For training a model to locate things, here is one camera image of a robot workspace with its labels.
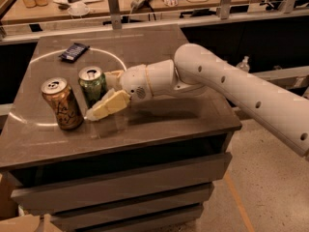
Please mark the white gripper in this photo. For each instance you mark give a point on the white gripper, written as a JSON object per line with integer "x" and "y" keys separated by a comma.
{"x": 134, "y": 80}

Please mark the green soda can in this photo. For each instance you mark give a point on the green soda can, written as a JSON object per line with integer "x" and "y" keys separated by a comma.
{"x": 93, "y": 84}

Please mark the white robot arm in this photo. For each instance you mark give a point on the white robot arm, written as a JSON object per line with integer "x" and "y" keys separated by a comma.
{"x": 283, "y": 113}

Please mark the orange soda can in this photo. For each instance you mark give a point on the orange soda can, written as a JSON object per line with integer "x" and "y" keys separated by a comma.
{"x": 58, "y": 94}

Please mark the grey drawer cabinet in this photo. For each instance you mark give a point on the grey drawer cabinet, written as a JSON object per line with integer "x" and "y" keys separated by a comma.
{"x": 148, "y": 166}

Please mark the wooden background desk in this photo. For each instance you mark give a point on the wooden background desk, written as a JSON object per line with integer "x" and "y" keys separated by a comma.
{"x": 182, "y": 12}

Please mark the clear sanitizer bottle right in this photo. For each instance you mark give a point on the clear sanitizer bottle right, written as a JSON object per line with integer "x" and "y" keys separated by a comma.
{"x": 244, "y": 64}

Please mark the metal railing post left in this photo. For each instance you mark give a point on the metal railing post left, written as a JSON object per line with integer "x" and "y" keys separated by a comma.
{"x": 115, "y": 14}

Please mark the metal railing post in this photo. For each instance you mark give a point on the metal railing post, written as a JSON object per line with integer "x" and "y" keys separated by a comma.
{"x": 223, "y": 10}
{"x": 115, "y": 14}

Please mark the metal railing post right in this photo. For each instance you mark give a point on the metal railing post right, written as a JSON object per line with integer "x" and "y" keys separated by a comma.
{"x": 223, "y": 10}

